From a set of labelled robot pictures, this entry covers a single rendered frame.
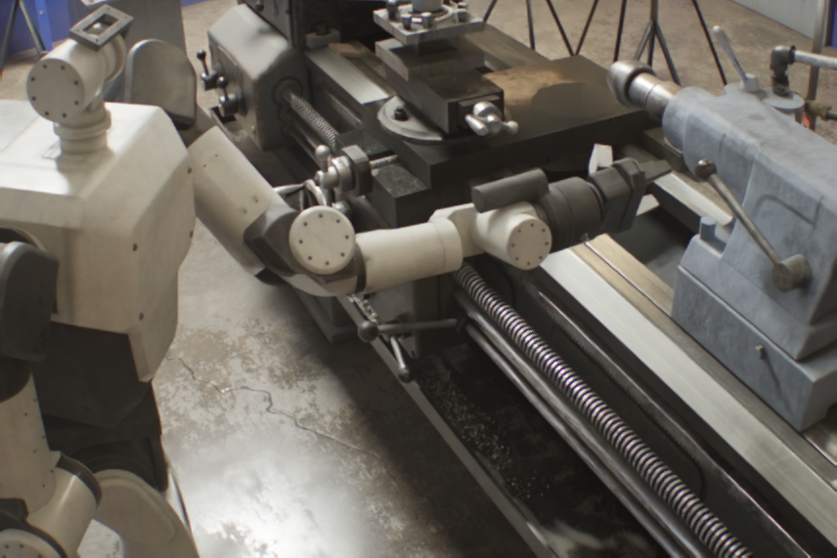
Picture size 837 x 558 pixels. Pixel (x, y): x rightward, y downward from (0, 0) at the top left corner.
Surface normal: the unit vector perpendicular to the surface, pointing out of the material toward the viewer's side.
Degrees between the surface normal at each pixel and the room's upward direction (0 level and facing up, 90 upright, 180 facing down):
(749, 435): 36
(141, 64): 46
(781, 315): 62
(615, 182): 19
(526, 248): 75
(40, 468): 97
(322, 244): 52
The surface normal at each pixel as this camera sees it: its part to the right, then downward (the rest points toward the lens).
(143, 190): 0.76, -0.51
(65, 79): -0.11, 0.50
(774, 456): -0.55, -0.51
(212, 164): 0.36, -0.15
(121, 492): 0.36, 0.50
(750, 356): -0.89, 0.28
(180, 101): 0.62, -0.44
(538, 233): 0.42, 0.24
